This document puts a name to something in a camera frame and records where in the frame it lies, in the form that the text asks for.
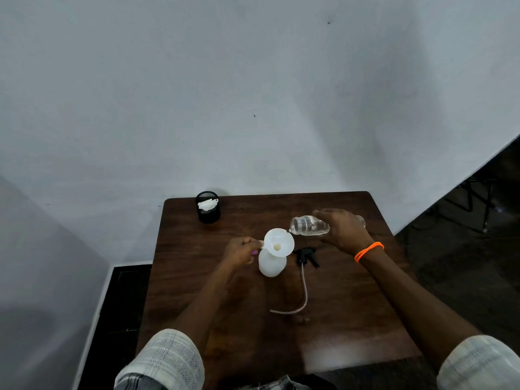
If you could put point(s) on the person's right forearm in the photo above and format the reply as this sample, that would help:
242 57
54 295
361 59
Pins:
410 304

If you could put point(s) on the clear plastic bottle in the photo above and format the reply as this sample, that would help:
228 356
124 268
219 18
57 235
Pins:
309 226

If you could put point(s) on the person's left forearm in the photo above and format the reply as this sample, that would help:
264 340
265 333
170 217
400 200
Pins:
203 304

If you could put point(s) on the black mesh cup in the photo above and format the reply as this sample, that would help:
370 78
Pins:
208 209

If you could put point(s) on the white spray bottle body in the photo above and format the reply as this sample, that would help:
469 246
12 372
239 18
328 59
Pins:
272 266

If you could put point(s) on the orange thread wristband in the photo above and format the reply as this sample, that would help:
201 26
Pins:
367 251

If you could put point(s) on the brown wooden table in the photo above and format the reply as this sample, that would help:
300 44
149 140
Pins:
252 320

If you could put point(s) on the person's left hand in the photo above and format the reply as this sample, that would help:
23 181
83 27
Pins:
239 252

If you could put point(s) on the black metal stand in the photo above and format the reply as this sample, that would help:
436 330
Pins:
481 198

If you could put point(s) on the person's right thumb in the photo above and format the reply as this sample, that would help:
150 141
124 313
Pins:
321 216

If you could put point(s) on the white plastic funnel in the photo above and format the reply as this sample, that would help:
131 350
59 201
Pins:
278 242

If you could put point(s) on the person's right hand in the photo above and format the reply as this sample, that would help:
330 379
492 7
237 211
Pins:
344 231

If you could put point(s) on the crumpled white tissue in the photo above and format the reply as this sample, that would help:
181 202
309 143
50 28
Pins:
207 204

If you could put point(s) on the black spray trigger with tube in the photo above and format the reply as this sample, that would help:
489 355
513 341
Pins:
304 276

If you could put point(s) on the person's left fingers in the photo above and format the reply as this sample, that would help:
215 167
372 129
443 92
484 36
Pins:
252 247

